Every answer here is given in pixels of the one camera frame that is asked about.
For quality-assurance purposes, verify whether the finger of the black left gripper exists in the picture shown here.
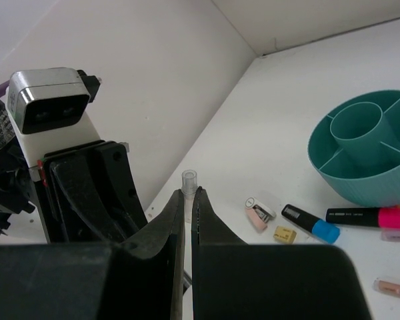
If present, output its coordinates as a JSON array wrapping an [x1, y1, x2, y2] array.
[[50, 156, 124, 243], [93, 141, 147, 239]]

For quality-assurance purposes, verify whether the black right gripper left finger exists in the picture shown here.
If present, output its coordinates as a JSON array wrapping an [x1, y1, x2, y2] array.
[[0, 190, 185, 319]]

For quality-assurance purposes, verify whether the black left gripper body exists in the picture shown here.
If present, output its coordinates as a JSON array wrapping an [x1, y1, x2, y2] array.
[[11, 116, 134, 244]]

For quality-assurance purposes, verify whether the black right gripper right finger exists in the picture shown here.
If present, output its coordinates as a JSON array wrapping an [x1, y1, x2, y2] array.
[[191, 188, 371, 319]]

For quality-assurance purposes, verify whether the clear pen cap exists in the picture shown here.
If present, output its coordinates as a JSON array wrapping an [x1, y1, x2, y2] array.
[[181, 169, 198, 223]]

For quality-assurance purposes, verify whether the yellow eraser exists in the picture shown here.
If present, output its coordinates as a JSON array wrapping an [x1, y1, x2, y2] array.
[[273, 226, 297, 245]]

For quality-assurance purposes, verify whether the pink white mini stapler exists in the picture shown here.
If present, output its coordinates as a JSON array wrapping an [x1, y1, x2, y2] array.
[[245, 197, 277, 233]]

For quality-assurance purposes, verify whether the blue capped black highlighter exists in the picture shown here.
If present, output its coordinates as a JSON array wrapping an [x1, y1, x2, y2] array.
[[281, 204, 341, 244]]

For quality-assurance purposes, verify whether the brown translucent pen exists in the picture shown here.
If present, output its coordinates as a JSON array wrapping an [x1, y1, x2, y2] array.
[[373, 277, 400, 298]]

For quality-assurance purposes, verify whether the purple translucent pen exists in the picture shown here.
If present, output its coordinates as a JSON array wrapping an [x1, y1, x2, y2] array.
[[381, 230, 400, 242]]

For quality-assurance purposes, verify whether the pink capped black highlighter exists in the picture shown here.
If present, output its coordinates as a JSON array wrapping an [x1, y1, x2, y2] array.
[[325, 207, 400, 229]]

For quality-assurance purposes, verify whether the teal round divided organizer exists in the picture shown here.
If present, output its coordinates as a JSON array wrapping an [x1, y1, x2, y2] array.
[[307, 89, 400, 207]]

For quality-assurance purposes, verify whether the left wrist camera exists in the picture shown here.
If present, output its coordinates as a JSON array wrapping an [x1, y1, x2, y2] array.
[[7, 67, 101, 135]]

